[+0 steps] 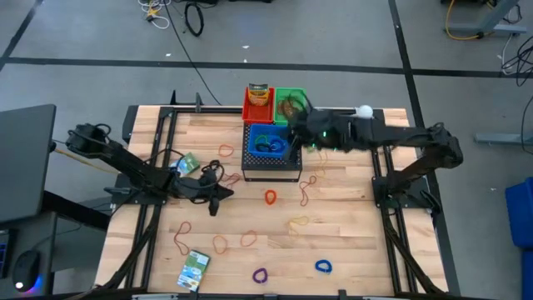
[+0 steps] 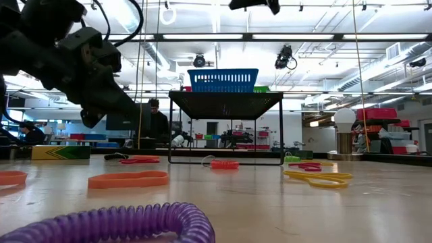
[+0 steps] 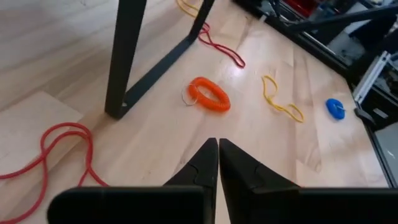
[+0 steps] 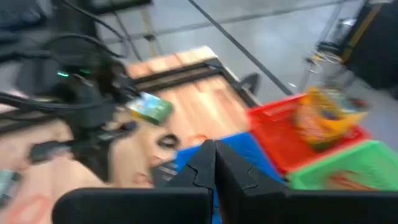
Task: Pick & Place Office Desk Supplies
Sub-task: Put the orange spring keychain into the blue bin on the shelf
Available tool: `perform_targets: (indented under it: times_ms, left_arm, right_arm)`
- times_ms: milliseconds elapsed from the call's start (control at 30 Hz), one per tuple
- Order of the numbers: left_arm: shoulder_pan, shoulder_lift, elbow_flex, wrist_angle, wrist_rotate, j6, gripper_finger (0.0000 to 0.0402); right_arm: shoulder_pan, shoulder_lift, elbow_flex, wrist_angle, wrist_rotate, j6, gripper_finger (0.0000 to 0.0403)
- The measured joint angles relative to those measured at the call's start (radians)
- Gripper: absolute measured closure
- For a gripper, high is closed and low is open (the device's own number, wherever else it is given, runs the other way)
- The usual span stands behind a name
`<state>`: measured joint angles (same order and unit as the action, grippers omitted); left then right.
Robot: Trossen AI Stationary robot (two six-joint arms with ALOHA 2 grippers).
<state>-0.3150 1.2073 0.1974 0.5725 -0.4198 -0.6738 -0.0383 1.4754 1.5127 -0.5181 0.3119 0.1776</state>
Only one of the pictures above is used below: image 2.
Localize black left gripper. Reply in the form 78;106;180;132
20;40;150;129

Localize blue plastic basket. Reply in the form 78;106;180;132
187;68;260;93

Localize orange coil keychain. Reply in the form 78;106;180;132
201;155;240;170

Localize green yellow crayon box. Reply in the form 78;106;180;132
290;149;315;161
31;144;91;161

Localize black monitor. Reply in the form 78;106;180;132
105;103;152;132

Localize black overhead light beam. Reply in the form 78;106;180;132
107;32;432;43

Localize person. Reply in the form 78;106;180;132
147;98;170;149
18;120;47;146

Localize black ceiling spotlight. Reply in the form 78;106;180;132
408;57;428;68
192;53;207;68
274;45;298;71

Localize red rubber band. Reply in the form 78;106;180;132
118;157;161;165
288;161;323;172

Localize black perforated metal shelf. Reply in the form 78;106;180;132
167;90;285;166

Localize red storage bins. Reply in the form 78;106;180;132
356;107;398;121

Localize yellow hanging cable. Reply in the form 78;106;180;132
350;0;372;153
136;0;149;150

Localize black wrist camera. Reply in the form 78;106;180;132
59;26;122;74

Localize black coil keychain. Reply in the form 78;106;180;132
103;152;130;161

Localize white hanging ring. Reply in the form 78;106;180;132
159;6;178;26

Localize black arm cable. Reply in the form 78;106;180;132
80;0;145;48

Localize purple coil keychain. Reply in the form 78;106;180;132
0;201;216;243

